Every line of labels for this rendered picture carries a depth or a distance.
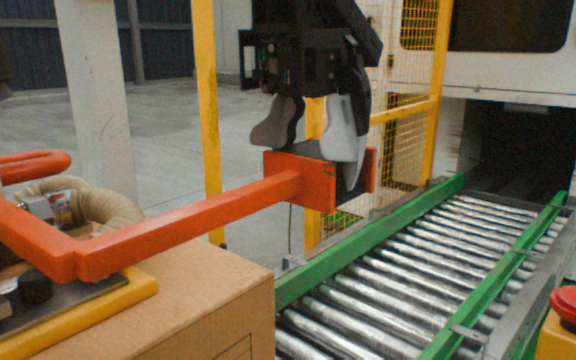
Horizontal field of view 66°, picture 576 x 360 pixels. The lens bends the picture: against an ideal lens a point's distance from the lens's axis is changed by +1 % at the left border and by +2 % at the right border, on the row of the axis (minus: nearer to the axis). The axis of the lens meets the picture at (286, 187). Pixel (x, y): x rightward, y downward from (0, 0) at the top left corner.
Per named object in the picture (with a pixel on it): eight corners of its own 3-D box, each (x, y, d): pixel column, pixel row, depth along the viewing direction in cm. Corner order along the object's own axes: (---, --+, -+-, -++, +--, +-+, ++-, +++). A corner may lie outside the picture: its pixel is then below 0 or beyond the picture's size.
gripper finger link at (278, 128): (231, 170, 46) (250, 87, 41) (269, 158, 50) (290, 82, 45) (251, 185, 44) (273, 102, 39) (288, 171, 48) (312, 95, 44)
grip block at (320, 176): (310, 177, 52) (311, 136, 50) (374, 192, 47) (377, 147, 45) (262, 195, 46) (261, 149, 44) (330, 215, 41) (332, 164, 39)
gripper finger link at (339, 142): (319, 204, 39) (291, 104, 38) (354, 187, 43) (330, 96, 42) (347, 201, 37) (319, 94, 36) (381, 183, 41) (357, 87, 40)
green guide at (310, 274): (444, 182, 243) (446, 167, 241) (464, 186, 237) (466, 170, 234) (229, 313, 130) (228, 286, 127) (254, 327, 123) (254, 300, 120)
